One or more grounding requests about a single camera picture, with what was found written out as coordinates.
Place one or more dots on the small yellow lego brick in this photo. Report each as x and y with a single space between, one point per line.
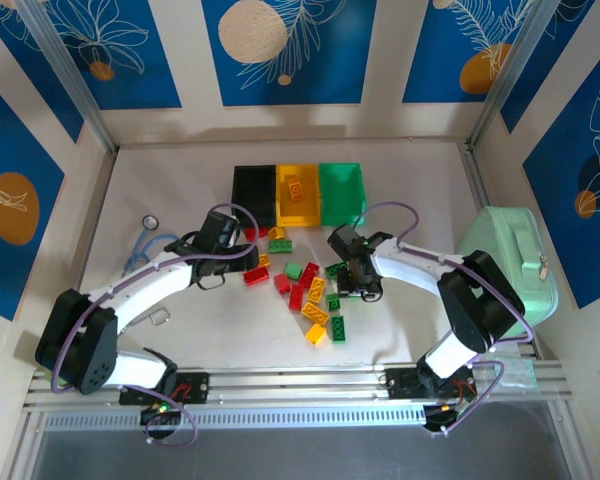
264 260

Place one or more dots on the small green lego brick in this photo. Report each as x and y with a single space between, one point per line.
333 302
293 270

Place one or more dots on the green wide lego brick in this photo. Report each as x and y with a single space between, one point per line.
332 270
280 246

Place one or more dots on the yellow sloped lego brick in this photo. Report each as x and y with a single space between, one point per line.
276 233

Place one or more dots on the long yellow lego brick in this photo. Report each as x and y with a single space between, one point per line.
314 311
317 290

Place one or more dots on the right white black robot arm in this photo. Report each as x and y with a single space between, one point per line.
415 265

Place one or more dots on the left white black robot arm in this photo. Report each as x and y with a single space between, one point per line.
145 280

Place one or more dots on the long red lego brick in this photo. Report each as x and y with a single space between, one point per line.
310 274

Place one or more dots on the long green lego brick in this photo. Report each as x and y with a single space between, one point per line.
338 329

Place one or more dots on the black plastic bin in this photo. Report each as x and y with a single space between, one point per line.
252 190

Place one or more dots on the yellow plastic bin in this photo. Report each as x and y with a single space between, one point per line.
305 210

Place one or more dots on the green plastic bin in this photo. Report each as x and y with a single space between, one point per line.
342 195

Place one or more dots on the orange lego brick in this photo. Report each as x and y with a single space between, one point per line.
295 189

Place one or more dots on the blue stethoscope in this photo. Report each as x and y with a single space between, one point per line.
150 222

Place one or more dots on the mint green zip case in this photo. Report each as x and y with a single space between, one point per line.
505 235

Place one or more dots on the black controller board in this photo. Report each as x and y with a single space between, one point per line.
160 411

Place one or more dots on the clear plastic packet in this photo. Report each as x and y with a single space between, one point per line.
520 372

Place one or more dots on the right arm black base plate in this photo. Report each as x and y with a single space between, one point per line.
402 382

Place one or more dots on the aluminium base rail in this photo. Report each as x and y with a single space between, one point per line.
300 382

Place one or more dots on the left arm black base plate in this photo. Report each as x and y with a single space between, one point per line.
195 387

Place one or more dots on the aluminium frame post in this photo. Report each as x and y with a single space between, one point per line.
511 75
71 75

